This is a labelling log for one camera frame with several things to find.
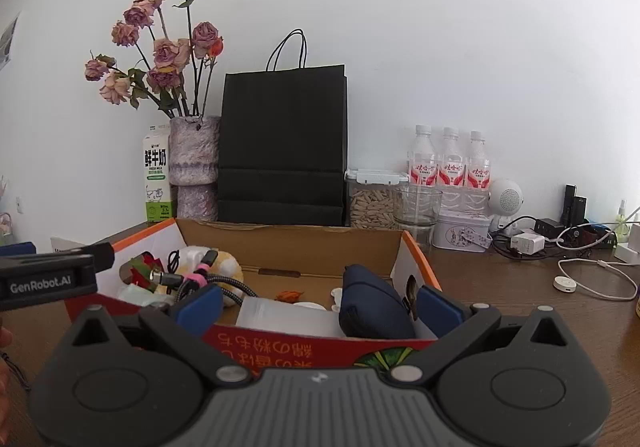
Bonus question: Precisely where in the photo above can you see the white and yellow plush toy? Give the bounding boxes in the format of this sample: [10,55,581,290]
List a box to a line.
[180,247,246,300]

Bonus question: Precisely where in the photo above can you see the white puck charger with cable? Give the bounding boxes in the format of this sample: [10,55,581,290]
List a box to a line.
[552,257,640,301]

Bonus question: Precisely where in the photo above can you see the red cardboard box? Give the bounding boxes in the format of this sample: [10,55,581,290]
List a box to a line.
[65,218,443,370]

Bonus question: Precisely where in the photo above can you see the white printed tin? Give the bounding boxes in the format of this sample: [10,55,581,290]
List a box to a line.
[431,210,492,253]

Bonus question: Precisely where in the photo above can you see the white charger adapter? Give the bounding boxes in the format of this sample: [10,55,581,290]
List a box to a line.
[510,233,546,258]

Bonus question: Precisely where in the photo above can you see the white green milk carton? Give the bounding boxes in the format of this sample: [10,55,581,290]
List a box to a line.
[142,124,177,224]

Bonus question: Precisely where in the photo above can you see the clear seed container white lid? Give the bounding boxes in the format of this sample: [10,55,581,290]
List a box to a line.
[345,168,408,230]

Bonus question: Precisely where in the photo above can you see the small green spray bottle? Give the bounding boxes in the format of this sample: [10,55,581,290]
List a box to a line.
[615,200,632,243]

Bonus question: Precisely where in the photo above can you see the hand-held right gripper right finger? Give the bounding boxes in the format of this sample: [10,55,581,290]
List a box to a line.
[386,286,575,385]

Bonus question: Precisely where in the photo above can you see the navy fabric pouch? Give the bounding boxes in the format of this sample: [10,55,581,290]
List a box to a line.
[339,264,418,339]

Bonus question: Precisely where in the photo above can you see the dried pink roses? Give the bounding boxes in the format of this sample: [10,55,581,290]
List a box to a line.
[84,0,224,119]

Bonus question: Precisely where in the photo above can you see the red artificial rose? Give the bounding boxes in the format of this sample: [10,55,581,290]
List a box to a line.
[117,252,166,289]

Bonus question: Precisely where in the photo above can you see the water bottle red label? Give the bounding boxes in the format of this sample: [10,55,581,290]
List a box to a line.
[465,130,492,213]
[407,124,439,189]
[437,127,468,213]

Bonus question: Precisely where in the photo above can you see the translucent white plastic container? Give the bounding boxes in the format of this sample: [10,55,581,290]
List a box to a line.
[235,299,347,340]

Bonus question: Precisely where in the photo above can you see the black upright device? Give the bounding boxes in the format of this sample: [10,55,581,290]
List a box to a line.
[562,184,589,228]

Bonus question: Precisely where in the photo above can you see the wall picture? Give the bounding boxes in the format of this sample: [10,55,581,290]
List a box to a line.
[0,12,21,73]

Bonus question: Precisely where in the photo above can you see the black charger brick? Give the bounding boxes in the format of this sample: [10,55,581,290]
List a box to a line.
[534,218,564,238]

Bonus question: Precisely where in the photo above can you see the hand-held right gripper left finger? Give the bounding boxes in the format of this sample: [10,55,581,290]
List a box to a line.
[64,284,251,385]

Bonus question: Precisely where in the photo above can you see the clear plastic bag with wrappers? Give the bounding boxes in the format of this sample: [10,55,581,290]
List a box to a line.
[117,282,175,309]

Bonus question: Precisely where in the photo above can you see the white plug adapters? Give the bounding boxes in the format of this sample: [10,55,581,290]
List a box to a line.
[614,222,640,266]

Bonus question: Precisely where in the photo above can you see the black paper bag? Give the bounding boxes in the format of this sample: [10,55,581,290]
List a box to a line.
[216,28,348,228]

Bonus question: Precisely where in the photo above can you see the black cable bundle pink tie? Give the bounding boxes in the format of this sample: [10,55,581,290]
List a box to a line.
[165,249,221,303]

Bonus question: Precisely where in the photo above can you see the white round robot speaker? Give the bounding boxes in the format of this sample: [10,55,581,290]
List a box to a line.
[487,178,525,233]

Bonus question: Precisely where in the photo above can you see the purple mottled vase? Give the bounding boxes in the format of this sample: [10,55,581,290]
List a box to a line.
[169,116,221,222]

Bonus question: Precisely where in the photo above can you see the clear glass cup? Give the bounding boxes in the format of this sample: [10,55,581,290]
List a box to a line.
[392,184,443,248]

